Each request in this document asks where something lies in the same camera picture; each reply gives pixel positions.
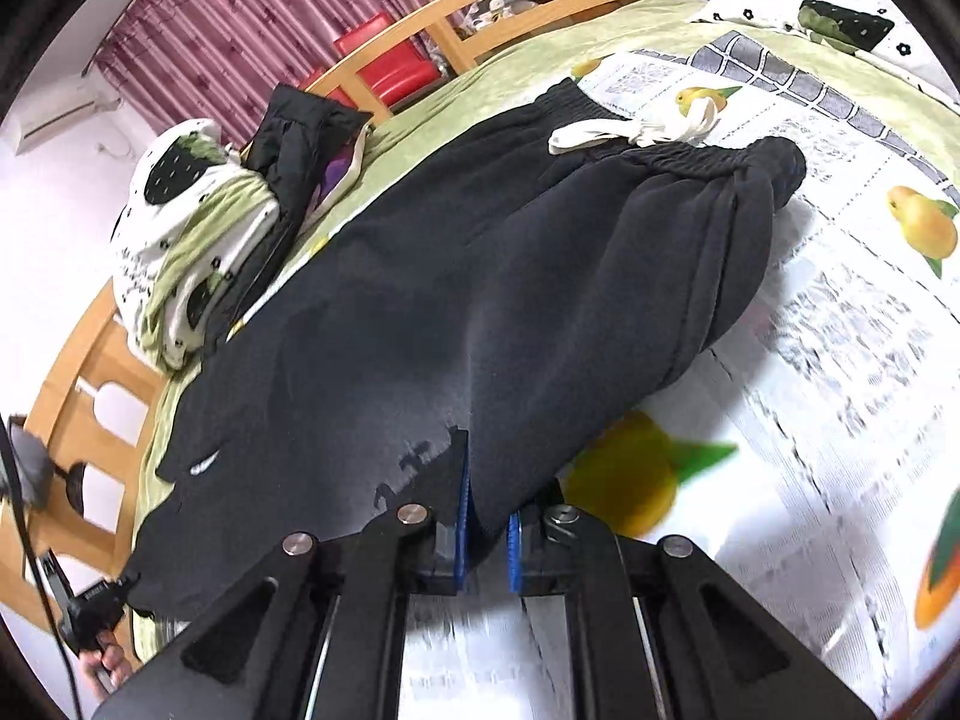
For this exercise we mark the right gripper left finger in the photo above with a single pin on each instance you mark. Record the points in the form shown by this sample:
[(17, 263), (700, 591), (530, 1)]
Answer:
[(433, 554)]

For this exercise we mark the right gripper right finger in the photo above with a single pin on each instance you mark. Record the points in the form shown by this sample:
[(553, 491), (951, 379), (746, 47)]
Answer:
[(558, 550)]

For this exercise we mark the black sweatpants with white stripe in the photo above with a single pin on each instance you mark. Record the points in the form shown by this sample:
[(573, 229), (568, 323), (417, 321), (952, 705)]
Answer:
[(459, 341)]

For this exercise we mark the person's left hand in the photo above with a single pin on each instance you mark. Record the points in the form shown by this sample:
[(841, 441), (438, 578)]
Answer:
[(106, 667)]

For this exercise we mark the fruit print bed sheet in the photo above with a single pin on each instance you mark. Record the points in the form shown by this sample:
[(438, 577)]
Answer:
[(834, 398)]

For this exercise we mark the folded white green quilt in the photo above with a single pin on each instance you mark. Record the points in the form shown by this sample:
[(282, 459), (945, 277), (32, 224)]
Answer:
[(194, 215)]

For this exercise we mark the black jacket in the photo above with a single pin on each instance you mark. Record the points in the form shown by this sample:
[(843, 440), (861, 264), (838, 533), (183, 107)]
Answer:
[(299, 136)]

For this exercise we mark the red chair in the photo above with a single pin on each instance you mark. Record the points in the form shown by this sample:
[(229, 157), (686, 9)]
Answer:
[(402, 75)]

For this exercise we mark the white air conditioner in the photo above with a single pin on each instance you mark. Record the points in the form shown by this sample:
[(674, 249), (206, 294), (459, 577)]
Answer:
[(51, 111)]

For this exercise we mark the maroon curtain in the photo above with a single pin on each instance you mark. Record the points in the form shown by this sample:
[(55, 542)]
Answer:
[(221, 59)]

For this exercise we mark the green blanket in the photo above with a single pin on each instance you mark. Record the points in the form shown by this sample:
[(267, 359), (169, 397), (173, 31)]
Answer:
[(652, 469)]

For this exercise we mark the white flower print pillow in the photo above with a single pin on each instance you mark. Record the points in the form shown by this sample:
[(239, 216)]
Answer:
[(875, 30)]

